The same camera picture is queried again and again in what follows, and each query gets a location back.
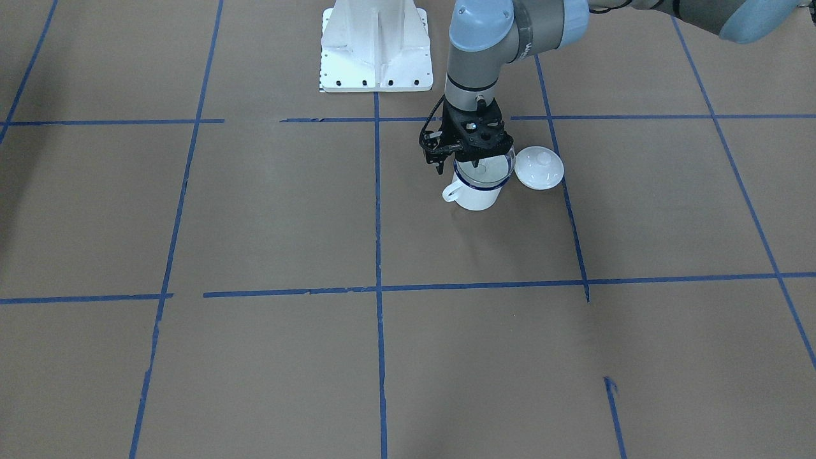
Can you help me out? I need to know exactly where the white enamel mug blue rim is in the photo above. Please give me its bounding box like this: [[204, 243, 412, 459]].
[[441, 171, 502, 211]]

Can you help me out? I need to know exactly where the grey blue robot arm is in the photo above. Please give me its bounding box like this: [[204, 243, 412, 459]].
[[418, 1, 799, 171]]

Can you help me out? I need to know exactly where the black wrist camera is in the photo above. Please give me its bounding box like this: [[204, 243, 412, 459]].
[[418, 129, 455, 175]]

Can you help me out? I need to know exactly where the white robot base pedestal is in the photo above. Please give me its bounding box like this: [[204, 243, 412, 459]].
[[319, 1, 434, 93]]

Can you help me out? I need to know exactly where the white ceramic lid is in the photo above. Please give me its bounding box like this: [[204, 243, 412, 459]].
[[514, 146, 564, 191]]

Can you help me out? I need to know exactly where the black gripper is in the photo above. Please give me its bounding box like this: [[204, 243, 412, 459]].
[[441, 102, 514, 163]]

